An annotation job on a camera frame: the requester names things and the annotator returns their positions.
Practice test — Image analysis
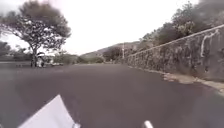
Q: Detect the dark bush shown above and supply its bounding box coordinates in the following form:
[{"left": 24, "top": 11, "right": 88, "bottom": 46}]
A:
[{"left": 103, "top": 46, "right": 123, "bottom": 63}]

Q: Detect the distant hill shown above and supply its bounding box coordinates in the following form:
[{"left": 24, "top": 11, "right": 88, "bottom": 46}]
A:
[{"left": 79, "top": 40, "right": 141, "bottom": 63}]

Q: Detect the pale pole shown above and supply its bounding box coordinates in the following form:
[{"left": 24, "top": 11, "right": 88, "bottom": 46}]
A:
[{"left": 121, "top": 42, "right": 126, "bottom": 61}]

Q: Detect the grey asphalt road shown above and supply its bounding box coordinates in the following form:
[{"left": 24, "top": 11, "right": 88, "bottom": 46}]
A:
[{"left": 0, "top": 62, "right": 224, "bottom": 128}]

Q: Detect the vehicle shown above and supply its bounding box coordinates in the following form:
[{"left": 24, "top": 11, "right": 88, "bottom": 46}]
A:
[{"left": 35, "top": 53, "right": 64, "bottom": 68}]

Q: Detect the robot's own part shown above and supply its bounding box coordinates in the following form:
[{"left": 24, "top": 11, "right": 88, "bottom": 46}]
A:
[{"left": 142, "top": 120, "right": 154, "bottom": 128}]

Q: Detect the dry dirt verge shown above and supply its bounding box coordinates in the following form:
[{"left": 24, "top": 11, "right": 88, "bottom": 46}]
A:
[{"left": 128, "top": 64, "right": 224, "bottom": 96}]

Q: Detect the row of trees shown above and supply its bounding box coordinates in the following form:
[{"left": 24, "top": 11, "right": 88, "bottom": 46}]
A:
[{"left": 136, "top": 0, "right": 224, "bottom": 52}]

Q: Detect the large spreading tree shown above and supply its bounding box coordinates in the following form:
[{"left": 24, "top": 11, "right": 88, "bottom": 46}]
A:
[{"left": 0, "top": 0, "right": 72, "bottom": 68}]

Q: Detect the grey stone wall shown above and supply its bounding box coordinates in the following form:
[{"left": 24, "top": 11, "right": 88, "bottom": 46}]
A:
[{"left": 124, "top": 23, "right": 224, "bottom": 83}]

